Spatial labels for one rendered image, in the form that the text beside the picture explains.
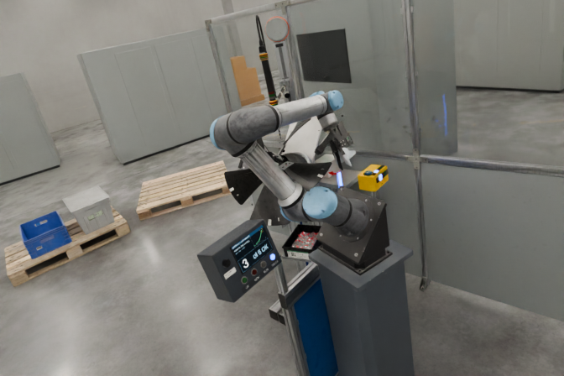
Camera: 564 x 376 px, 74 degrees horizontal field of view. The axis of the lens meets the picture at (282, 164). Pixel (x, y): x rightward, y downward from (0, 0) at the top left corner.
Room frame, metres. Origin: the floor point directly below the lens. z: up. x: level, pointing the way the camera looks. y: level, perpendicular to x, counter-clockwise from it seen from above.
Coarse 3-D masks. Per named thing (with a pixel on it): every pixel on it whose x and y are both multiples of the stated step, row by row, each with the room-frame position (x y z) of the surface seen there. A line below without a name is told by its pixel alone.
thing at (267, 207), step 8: (264, 192) 1.91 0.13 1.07; (272, 192) 1.90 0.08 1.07; (264, 200) 1.88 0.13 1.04; (272, 200) 1.88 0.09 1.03; (256, 208) 1.86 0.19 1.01; (264, 208) 1.85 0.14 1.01; (272, 208) 1.84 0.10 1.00; (256, 216) 1.83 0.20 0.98; (264, 216) 1.82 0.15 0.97; (272, 216) 1.82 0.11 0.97; (280, 216) 1.81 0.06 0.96; (272, 224) 1.79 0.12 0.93; (280, 224) 1.78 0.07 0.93
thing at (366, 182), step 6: (372, 168) 1.93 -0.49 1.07; (378, 168) 1.92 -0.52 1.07; (384, 168) 1.90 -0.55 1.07; (360, 174) 1.89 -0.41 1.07; (378, 174) 1.85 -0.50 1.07; (360, 180) 1.87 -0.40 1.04; (366, 180) 1.85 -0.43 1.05; (372, 180) 1.82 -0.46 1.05; (384, 180) 1.89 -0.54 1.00; (360, 186) 1.88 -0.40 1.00; (366, 186) 1.85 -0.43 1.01; (372, 186) 1.82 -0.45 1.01; (378, 186) 1.84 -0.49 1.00
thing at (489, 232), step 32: (352, 160) 2.47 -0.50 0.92; (384, 160) 2.30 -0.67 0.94; (256, 192) 3.29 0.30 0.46; (384, 192) 2.31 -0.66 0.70; (448, 192) 2.01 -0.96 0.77; (480, 192) 1.88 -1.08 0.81; (512, 192) 1.77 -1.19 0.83; (544, 192) 1.66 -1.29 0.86; (416, 224) 2.16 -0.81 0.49; (448, 224) 2.01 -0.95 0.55; (480, 224) 1.88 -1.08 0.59; (512, 224) 1.76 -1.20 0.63; (544, 224) 1.66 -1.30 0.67; (416, 256) 2.17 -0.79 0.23; (448, 256) 2.02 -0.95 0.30; (480, 256) 1.88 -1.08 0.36; (512, 256) 1.76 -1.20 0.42; (544, 256) 1.65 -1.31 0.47; (480, 288) 1.88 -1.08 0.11; (512, 288) 1.75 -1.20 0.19; (544, 288) 1.64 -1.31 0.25
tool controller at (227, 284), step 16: (240, 224) 1.32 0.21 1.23; (256, 224) 1.25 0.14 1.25; (224, 240) 1.20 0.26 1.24; (240, 240) 1.18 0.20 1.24; (256, 240) 1.21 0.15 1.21; (272, 240) 1.25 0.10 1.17; (208, 256) 1.11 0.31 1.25; (224, 256) 1.12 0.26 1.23; (240, 256) 1.15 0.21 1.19; (256, 256) 1.18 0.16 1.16; (208, 272) 1.13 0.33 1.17; (224, 272) 1.09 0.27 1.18; (240, 272) 1.12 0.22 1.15; (224, 288) 1.08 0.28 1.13; (240, 288) 1.10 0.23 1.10
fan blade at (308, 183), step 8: (288, 168) 1.90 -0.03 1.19; (296, 168) 1.89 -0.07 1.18; (304, 168) 1.87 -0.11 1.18; (312, 168) 1.85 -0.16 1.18; (320, 168) 1.83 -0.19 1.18; (328, 168) 1.81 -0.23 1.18; (296, 176) 1.82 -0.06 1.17; (304, 176) 1.80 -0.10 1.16; (312, 176) 1.78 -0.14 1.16; (304, 184) 1.76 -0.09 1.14; (312, 184) 1.74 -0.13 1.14
